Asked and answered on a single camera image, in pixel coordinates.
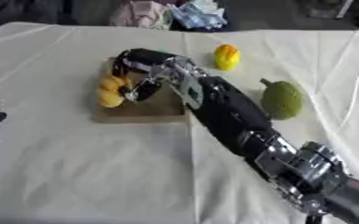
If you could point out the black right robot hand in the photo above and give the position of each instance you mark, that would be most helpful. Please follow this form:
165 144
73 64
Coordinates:
144 56

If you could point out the yellow toy banana bunch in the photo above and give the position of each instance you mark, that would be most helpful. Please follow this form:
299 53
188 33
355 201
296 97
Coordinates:
109 97

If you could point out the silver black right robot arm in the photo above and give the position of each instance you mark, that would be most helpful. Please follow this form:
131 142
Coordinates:
231 112

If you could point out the tan cardboard box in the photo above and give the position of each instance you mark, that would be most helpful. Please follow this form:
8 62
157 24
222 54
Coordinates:
152 112

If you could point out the pink bag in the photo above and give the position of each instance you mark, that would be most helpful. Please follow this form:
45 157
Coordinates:
136 14

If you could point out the blue white plastic bag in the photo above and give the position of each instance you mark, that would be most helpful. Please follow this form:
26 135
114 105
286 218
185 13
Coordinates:
200 15

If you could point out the yellow orange toy mango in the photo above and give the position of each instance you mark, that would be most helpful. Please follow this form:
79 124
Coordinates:
227 57

